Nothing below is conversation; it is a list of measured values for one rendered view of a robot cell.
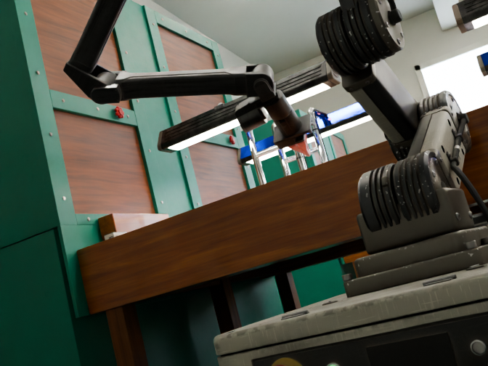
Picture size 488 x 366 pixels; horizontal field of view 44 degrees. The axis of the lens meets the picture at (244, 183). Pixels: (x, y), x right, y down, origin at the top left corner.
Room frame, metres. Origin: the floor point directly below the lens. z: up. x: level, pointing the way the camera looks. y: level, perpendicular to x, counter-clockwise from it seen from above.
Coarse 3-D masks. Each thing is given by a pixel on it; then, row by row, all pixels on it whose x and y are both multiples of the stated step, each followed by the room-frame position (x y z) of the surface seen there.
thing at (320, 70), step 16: (320, 64) 1.67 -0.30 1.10; (288, 80) 1.71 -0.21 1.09; (304, 80) 1.67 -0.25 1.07; (320, 80) 1.65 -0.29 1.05; (336, 80) 1.67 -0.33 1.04; (288, 96) 1.70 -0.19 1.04; (208, 112) 1.84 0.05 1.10; (224, 112) 1.80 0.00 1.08; (176, 128) 1.89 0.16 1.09; (192, 128) 1.84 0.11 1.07; (208, 128) 1.81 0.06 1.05; (160, 144) 1.89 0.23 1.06; (176, 144) 1.88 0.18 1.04
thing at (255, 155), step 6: (216, 108) 1.82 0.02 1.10; (252, 132) 1.97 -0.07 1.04; (252, 138) 1.97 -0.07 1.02; (252, 144) 1.97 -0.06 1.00; (252, 150) 1.97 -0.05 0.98; (264, 150) 1.95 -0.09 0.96; (270, 150) 1.94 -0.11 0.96; (276, 150) 1.94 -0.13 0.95; (294, 150) 1.91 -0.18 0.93; (252, 156) 1.97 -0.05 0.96; (258, 156) 1.97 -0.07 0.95; (300, 156) 1.90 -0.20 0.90; (258, 162) 1.97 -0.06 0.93; (300, 162) 1.90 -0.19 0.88; (258, 168) 1.97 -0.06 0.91; (300, 168) 1.91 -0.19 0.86; (258, 174) 1.97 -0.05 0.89; (264, 180) 1.97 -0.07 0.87
